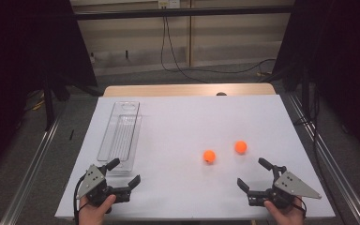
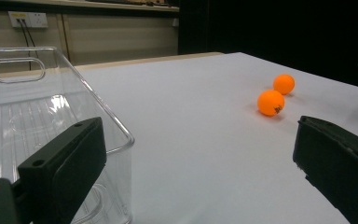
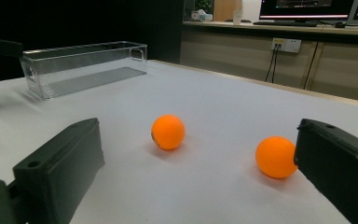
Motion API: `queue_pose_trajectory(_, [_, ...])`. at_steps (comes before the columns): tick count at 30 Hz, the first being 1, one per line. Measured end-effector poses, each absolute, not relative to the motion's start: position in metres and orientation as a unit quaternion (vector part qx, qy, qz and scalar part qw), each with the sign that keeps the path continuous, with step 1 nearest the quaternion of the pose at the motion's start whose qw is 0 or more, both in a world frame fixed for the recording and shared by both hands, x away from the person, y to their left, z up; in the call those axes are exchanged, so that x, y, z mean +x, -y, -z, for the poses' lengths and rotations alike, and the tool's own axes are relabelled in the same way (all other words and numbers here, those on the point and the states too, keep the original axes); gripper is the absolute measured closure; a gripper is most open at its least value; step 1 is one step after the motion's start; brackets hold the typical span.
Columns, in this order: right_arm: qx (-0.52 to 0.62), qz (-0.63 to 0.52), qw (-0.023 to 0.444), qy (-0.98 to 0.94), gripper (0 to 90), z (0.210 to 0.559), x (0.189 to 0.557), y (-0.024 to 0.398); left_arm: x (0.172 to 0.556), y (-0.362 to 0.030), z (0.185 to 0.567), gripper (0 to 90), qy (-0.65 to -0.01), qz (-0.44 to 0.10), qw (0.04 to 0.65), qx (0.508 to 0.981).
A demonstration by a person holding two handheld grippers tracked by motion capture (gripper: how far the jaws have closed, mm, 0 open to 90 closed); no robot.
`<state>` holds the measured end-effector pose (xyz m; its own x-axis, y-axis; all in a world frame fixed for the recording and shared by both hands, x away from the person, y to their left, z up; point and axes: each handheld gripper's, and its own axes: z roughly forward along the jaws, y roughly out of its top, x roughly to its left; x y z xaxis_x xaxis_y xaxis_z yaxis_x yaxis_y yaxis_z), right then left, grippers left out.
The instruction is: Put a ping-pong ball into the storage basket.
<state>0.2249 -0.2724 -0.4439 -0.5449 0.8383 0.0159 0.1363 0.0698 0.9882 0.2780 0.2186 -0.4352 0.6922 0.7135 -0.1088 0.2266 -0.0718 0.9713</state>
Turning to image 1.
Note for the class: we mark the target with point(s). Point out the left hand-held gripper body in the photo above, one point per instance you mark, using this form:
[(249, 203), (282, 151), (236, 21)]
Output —
[(95, 187)]

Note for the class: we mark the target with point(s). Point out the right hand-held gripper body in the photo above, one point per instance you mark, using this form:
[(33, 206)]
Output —
[(282, 189)]

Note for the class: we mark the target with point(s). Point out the clear plastic container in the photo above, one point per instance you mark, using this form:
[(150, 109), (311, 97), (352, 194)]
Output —
[(123, 137)]

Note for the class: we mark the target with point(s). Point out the orange ball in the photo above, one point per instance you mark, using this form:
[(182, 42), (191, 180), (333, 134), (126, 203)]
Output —
[(209, 156), (240, 146)]

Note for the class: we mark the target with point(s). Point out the person's left hand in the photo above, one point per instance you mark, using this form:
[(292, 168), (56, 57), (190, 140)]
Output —
[(95, 215)]

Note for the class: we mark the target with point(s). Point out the person's right hand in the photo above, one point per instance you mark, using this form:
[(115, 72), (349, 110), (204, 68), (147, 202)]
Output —
[(286, 217)]

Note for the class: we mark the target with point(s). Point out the black pen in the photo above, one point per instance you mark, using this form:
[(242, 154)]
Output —
[(71, 134)]

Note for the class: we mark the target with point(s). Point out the white table board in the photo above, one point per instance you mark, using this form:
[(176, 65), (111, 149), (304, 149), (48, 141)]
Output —
[(184, 125)]

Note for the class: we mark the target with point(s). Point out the black stand pole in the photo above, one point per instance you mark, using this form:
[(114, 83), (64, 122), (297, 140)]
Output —
[(48, 106), (306, 93)]

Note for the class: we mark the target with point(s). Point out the dark round table knob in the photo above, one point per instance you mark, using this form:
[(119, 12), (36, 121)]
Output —
[(221, 93)]

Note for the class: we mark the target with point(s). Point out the yellow floor item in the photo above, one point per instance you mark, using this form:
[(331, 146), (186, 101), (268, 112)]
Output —
[(38, 105), (263, 74)]

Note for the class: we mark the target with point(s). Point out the black curtain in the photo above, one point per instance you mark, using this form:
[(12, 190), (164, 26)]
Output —
[(340, 47), (18, 47)]

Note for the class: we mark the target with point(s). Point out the black horizontal bar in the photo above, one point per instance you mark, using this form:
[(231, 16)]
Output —
[(184, 12)]

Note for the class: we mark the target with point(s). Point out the aluminium floor rail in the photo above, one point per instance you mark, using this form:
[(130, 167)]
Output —
[(337, 175), (28, 179)]

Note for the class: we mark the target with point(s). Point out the white wall outlet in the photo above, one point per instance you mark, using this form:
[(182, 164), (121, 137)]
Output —
[(168, 3)]

